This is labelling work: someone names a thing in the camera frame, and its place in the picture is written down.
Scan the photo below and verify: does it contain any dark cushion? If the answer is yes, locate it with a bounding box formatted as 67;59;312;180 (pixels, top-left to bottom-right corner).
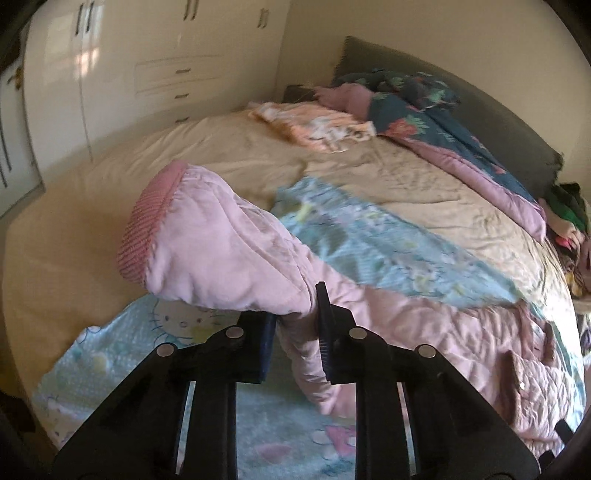
283;84;320;105

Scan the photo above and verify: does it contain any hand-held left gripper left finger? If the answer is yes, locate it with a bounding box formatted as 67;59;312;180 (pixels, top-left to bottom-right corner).
50;312;279;480

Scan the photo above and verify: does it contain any bed with beige sheet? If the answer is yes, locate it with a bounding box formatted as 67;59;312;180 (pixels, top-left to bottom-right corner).
2;108;588;462

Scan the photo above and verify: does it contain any pile of mixed clothes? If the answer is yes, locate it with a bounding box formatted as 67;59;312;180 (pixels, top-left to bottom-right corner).
538;182;591;356

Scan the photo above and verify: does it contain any white built-in wardrobe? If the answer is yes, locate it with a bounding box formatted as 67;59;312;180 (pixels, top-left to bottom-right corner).
0;0;293;219

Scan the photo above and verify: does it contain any orange and white printed cloth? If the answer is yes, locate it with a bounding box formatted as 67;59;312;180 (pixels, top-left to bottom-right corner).
247;100;378;154

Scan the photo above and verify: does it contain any grey padded headboard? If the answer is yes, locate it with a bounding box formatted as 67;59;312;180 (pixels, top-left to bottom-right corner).
335;36;565;200

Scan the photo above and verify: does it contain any light blue cat-print blanket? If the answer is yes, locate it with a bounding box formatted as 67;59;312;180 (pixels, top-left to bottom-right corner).
36;175;588;480

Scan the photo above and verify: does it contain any dark floral quilt pink backing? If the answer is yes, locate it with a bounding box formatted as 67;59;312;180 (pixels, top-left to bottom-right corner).
315;69;548;244

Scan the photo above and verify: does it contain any pink quilted jacket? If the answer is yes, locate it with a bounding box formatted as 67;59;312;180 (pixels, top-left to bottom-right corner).
115;160;583;455

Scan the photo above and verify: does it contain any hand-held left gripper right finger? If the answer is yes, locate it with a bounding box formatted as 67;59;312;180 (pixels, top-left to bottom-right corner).
315;281;542;480

